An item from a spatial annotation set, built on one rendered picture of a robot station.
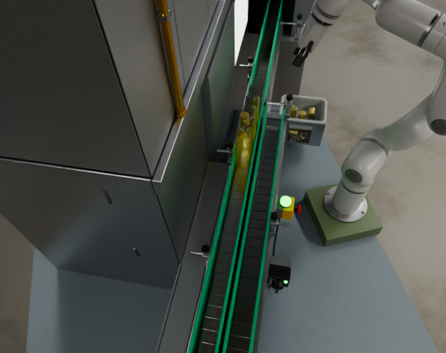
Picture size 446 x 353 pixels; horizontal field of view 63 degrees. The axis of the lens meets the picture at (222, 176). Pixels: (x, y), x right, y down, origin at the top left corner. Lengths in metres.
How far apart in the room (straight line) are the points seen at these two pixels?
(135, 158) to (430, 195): 2.49
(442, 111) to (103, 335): 1.39
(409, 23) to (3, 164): 1.08
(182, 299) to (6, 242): 1.90
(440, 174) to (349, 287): 1.72
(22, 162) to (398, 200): 2.46
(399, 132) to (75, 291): 1.39
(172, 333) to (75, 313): 0.56
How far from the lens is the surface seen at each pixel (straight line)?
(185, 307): 1.28
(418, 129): 1.26
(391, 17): 1.10
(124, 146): 0.81
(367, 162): 1.38
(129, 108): 0.72
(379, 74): 3.85
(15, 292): 2.77
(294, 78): 2.66
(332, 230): 1.68
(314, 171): 1.93
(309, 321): 1.59
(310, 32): 1.19
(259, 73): 1.96
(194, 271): 1.31
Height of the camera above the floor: 2.26
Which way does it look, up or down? 54 degrees down
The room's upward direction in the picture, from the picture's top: 3 degrees counter-clockwise
